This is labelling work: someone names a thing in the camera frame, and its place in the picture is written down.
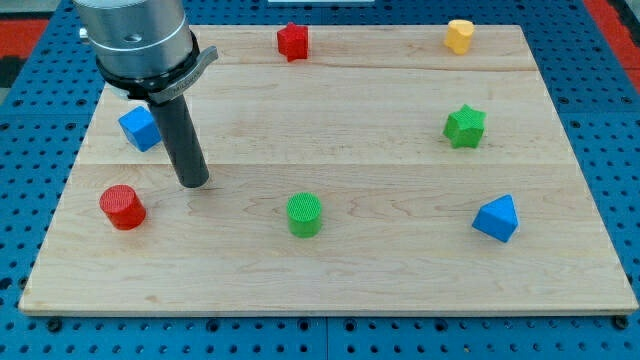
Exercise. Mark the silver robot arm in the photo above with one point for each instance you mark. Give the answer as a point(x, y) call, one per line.
point(145, 48)

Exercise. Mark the wooden board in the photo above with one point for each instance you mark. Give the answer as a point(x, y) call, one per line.
point(359, 124)

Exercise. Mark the green cylinder block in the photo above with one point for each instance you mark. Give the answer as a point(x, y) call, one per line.
point(304, 212)

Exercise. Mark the red star block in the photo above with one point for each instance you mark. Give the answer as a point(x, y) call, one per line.
point(293, 42)

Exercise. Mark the green star block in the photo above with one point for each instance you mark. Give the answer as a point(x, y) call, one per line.
point(465, 128)

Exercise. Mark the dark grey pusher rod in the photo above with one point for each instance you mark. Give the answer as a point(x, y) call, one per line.
point(180, 140)

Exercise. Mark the blue triangular prism block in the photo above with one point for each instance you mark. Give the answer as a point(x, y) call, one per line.
point(498, 218)

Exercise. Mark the blue cube block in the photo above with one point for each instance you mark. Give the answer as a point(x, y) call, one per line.
point(140, 129)

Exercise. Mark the red cylinder block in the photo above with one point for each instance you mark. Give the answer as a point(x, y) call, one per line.
point(122, 206)

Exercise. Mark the yellow heart block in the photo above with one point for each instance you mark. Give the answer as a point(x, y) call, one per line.
point(459, 36)

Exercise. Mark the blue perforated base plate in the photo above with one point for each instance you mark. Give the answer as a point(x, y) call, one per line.
point(47, 112)

